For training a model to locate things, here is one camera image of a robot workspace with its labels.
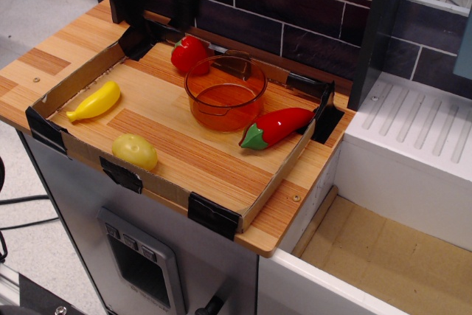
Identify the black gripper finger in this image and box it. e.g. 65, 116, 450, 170
120, 0, 146, 33
170, 0, 200, 30

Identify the cardboard fence with black tape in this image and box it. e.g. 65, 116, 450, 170
26, 25, 353, 238

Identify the transparent orange plastic pot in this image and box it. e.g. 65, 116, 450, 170
184, 55, 268, 132

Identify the yellow plastic banana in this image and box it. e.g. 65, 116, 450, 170
66, 81, 121, 122

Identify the dark grey vertical post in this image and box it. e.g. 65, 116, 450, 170
347, 0, 400, 111

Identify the red toy chili pepper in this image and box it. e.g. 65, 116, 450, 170
239, 108, 315, 150

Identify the white toy sink unit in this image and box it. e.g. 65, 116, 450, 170
257, 74, 471, 314

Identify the grey toy dishwasher panel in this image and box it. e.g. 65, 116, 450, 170
97, 207, 187, 314

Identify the yellow toy potato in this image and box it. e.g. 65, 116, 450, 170
111, 134, 158, 171

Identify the black floor cable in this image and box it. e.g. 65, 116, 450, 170
0, 196, 60, 264

